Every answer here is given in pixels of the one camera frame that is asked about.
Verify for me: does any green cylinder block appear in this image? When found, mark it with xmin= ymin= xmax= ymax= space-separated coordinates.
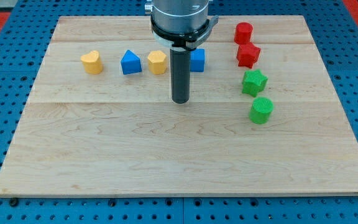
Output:
xmin=249 ymin=97 xmax=274 ymax=124

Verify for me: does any red star block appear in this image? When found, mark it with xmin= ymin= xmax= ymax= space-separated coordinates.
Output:
xmin=236 ymin=42 xmax=261 ymax=68

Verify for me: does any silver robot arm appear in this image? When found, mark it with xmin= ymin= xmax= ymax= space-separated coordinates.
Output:
xmin=144 ymin=0 xmax=219 ymax=104

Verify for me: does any blue cube block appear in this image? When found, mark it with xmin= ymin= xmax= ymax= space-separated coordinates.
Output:
xmin=190 ymin=49 xmax=205 ymax=72

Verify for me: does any yellow heart block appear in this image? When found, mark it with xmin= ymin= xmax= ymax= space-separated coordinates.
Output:
xmin=80 ymin=50 xmax=104 ymax=75

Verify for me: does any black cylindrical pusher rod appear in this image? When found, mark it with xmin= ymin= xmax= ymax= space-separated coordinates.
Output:
xmin=170 ymin=50 xmax=190 ymax=104

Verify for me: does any blue triangle block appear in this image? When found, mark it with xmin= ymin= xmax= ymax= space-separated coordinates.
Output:
xmin=121 ymin=50 xmax=142 ymax=75

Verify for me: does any yellow hexagon block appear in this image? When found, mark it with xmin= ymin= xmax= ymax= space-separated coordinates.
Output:
xmin=147 ymin=50 xmax=167 ymax=75

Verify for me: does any wooden board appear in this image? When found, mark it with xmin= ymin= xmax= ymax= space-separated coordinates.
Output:
xmin=0 ymin=16 xmax=358 ymax=198

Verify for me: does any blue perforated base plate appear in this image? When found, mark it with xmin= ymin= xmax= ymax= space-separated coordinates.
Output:
xmin=0 ymin=0 xmax=358 ymax=223

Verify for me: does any red cylinder block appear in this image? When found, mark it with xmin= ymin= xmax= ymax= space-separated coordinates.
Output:
xmin=234 ymin=22 xmax=253 ymax=45

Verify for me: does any green star block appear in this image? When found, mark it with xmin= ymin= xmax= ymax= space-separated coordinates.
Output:
xmin=242 ymin=69 xmax=269 ymax=97

